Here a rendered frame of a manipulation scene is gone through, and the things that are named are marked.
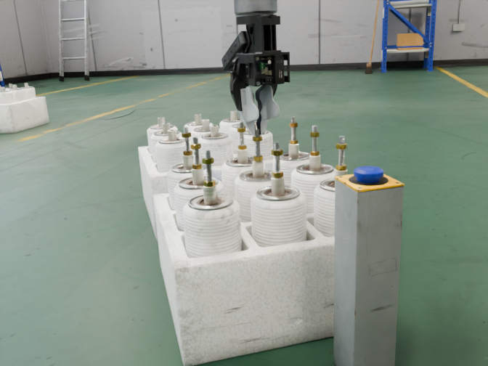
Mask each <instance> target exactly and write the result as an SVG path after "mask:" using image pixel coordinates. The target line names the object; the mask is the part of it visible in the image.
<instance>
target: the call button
mask: <svg viewBox="0 0 488 366"><path fill-rule="evenodd" d="M354 176H355V177H356V178H357V181H359V182H365V183H374V182H379V181H380V180H381V177H383V169H382V168H379V167H376V166H360V167H357V168H355V169H354Z"/></svg>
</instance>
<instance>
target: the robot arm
mask: <svg viewBox="0 0 488 366"><path fill-rule="evenodd" d="M234 10H235V14H236V15H238V17H236V25H246V30H247V31H241V32H240V33H239V34H238V36H237V38H236V39H235V40H234V42H233V43H232V45H231V46H230V48H229V49H228V50H227V52H226V53H225V55H224V56H223V57H222V59H221V61H222V65H223V68H224V71H230V75H231V79H230V84H229V87H230V93H231V95H232V98H233V101H234V103H235V106H236V108H237V110H238V112H239V114H240V117H241V118H242V120H243V123H244V124H245V126H246V128H247V130H249V132H250V133H251V134H252V135H253V136H255V135H256V126H257V129H259V133H260V135H262V134H263V133H264V131H265V129H266V127H267V125H268V123H269V119H270V118H275V117H277V116H278V115H279V112H280V109H279V106H278V105H277V103H276V102H275V101H274V100H273V97H274V95H275V92H276V90H277V85H278V84H284V83H285V82H290V52H281V50H277V38H276V25H280V16H277V15H274V13H276V12H277V0H234ZM284 60H287V64H288V75H287V76H284ZM249 85H250V86H260V85H262V86H261V87H260V88H259V89H257V90H256V101H257V102H258V107H257V106H256V105H255V103H254V102H253V100H254V95H253V92H252V89H251V87H247V86H249ZM255 120H257V122H256V125H255V123H254V121H255Z"/></svg>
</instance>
